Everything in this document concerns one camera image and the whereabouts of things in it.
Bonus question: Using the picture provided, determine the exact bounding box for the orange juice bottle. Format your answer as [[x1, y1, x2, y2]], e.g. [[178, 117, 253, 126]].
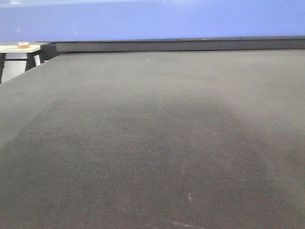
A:
[[18, 42, 30, 49]]

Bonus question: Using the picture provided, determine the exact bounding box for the blue plastic tray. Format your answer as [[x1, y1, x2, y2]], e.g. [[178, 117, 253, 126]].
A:
[[0, 0, 305, 42]]

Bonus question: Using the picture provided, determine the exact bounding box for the black raised table ledge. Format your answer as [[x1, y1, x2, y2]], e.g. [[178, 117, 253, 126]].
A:
[[39, 36, 305, 63]]

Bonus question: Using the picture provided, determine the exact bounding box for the light green side table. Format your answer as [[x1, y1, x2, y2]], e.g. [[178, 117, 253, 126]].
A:
[[0, 43, 45, 83]]

